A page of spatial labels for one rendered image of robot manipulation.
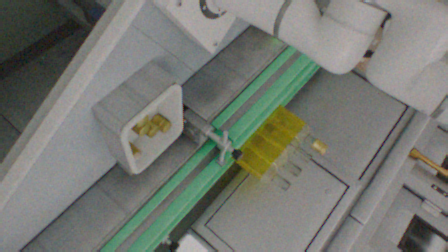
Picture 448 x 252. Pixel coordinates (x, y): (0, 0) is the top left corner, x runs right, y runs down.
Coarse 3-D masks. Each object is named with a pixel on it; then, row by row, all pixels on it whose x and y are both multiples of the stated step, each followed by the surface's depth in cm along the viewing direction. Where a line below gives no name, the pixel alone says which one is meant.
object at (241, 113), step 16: (288, 48) 113; (272, 64) 109; (288, 64) 110; (304, 64) 110; (256, 80) 105; (272, 80) 106; (288, 80) 106; (240, 96) 102; (256, 96) 103; (272, 96) 103; (224, 112) 99; (240, 112) 100; (256, 112) 100; (224, 128) 97; (240, 128) 97
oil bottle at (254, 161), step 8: (248, 144) 107; (248, 152) 106; (256, 152) 106; (240, 160) 107; (248, 160) 104; (256, 160) 105; (264, 160) 105; (272, 160) 105; (248, 168) 107; (256, 168) 104; (264, 168) 104; (272, 168) 104; (256, 176) 107; (264, 176) 103; (272, 176) 103
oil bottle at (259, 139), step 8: (256, 136) 109; (264, 136) 109; (256, 144) 107; (264, 144) 108; (272, 144) 108; (264, 152) 107; (272, 152) 106; (280, 152) 107; (288, 152) 107; (280, 160) 106; (288, 160) 107; (280, 168) 108
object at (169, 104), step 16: (160, 96) 76; (176, 96) 82; (144, 112) 74; (160, 112) 94; (176, 112) 88; (128, 128) 72; (176, 128) 95; (128, 144) 76; (144, 144) 93; (160, 144) 94; (128, 160) 82; (144, 160) 91
